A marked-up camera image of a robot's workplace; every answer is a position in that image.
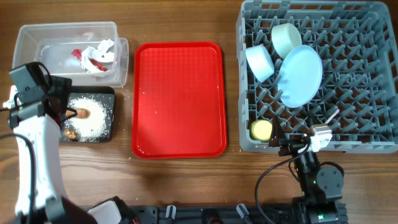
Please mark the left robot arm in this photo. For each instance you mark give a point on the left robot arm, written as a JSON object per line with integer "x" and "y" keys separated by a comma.
{"x": 36, "y": 117}

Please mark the red snack wrapper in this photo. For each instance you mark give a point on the red snack wrapper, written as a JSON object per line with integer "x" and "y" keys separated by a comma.
{"x": 90, "y": 65}

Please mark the yellow plastic cup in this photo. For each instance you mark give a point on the yellow plastic cup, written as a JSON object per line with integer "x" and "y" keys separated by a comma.
{"x": 261, "y": 130}

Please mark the white rice pile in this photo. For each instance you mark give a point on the white rice pile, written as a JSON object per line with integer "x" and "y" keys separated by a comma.
{"x": 93, "y": 127}

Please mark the light green bowl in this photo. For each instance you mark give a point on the light green bowl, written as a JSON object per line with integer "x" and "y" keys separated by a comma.
{"x": 285, "y": 38}

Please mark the clear plastic waste bin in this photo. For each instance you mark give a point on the clear plastic waste bin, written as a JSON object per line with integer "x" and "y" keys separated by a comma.
{"x": 53, "y": 44}

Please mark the small light blue bowl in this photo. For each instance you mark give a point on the small light blue bowl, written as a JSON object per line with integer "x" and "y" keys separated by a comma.
{"x": 260, "y": 62}

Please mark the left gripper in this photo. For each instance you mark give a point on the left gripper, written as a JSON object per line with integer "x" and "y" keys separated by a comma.
{"x": 62, "y": 88}

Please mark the brown carrot stick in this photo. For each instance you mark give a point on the brown carrot stick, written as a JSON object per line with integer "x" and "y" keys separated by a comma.
{"x": 79, "y": 113}

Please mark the black rectangular tray bin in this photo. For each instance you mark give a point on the black rectangular tray bin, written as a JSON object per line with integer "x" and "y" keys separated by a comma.
{"x": 105, "y": 95}

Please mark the grey dishwasher rack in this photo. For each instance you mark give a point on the grey dishwasher rack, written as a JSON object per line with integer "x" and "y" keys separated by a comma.
{"x": 356, "y": 43}

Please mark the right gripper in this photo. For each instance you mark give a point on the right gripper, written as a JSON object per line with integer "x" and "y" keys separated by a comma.
{"x": 290, "y": 146}

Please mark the white plastic spoon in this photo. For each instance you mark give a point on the white plastic spoon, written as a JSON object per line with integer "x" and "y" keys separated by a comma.
{"x": 332, "y": 116}

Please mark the red serving tray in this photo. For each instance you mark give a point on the red serving tray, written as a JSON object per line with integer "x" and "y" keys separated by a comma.
{"x": 179, "y": 102}

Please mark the large light blue plate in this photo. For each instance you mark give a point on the large light blue plate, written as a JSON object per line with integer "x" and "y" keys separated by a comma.
{"x": 300, "y": 76}

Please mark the brown food scrap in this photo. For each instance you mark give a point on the brown food scrap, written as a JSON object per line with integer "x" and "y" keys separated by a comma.
{"x": 70, "y": 134}

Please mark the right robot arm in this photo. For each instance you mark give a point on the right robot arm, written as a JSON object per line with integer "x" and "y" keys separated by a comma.
{"x": 321, "y": 182}

